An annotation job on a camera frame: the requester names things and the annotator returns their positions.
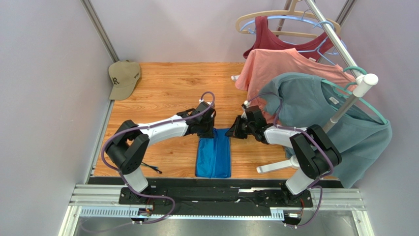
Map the light blue hanger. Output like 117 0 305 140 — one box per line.
239 16 348 66

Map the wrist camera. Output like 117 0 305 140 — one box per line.
176 100 216 121
241 100 266 123

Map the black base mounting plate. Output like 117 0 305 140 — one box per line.
88 177 315 217

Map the metal clothes rack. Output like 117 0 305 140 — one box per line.
230 0 379 174

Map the blue cloth napkin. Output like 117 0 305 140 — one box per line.
195 128 232 178

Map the salmon pink t-shirt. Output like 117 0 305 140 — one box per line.
235 49 355 108

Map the aluminium frame rail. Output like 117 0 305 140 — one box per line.
69 184 370 227

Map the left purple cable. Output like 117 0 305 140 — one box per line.
80 91 216 230

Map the teal t-shirt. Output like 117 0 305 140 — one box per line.
258 73 392 188

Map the black fork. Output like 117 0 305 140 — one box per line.
141 162 162 174

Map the beige baseball cap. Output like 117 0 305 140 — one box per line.
108 60 141 100

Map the maroon tank top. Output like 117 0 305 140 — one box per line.
243 16 334 60

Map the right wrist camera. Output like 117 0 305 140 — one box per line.
241 100 266 123

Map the beige wooden hanger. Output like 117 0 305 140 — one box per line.
235 0 323 39

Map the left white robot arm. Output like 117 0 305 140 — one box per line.
100 111 216 193

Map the teal green hanger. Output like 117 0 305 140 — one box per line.
321 66 388 128

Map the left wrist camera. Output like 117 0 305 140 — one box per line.
176 100 216 121

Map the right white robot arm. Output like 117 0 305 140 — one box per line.
226 116 341 195

